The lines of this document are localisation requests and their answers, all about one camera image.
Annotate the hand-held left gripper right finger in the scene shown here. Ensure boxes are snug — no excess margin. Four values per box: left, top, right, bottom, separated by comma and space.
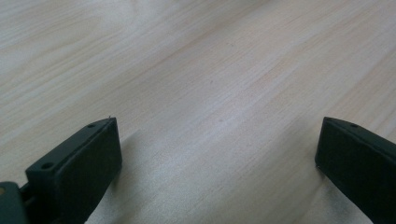
314, 116, 396, 224

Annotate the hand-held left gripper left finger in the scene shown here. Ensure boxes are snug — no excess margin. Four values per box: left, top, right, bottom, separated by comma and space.
25, 117, 123, 224

